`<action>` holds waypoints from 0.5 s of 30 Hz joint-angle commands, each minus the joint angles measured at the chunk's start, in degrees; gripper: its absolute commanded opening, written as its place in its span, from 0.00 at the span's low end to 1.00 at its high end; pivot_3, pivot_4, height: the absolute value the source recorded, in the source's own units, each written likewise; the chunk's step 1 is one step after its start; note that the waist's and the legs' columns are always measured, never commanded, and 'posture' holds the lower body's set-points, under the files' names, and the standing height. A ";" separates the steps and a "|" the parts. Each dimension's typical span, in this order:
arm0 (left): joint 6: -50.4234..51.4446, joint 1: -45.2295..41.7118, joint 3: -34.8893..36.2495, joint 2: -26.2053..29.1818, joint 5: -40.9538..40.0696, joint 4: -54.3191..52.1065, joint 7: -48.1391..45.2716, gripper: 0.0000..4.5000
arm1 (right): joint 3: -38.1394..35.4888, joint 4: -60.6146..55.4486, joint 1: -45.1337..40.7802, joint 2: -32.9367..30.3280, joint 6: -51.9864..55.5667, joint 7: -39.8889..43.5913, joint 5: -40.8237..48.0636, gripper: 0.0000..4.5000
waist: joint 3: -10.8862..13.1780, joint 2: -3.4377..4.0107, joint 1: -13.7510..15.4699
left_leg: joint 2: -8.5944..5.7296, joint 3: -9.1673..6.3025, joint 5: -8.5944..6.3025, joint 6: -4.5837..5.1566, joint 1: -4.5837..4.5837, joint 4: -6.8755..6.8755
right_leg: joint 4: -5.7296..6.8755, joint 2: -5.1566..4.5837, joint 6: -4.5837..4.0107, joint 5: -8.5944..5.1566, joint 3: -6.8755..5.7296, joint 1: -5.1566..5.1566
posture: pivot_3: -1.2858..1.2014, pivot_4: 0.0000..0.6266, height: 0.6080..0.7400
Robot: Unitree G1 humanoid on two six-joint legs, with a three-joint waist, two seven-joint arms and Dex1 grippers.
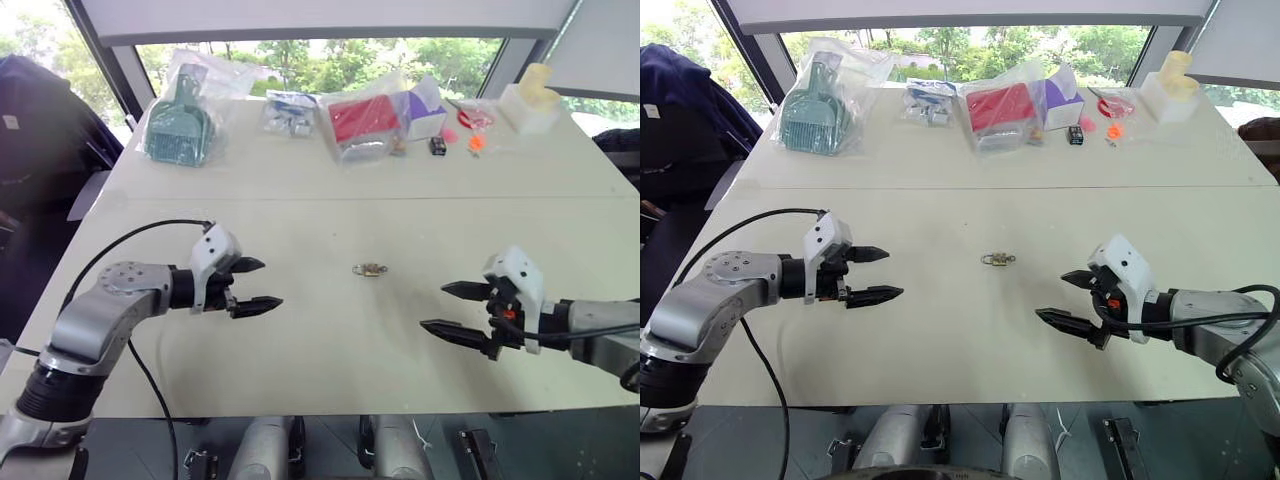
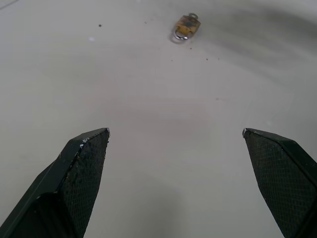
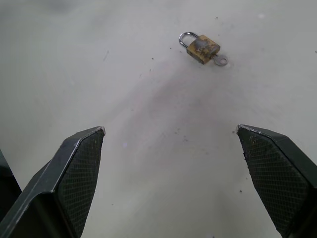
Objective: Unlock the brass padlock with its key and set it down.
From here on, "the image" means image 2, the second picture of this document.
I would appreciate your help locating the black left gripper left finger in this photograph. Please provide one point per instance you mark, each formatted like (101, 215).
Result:
(71, 183)

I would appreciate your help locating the small brass padlock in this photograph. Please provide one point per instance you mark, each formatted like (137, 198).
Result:
(186, 26)

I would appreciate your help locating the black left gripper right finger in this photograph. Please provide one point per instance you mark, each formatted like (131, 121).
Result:
(284, 178)

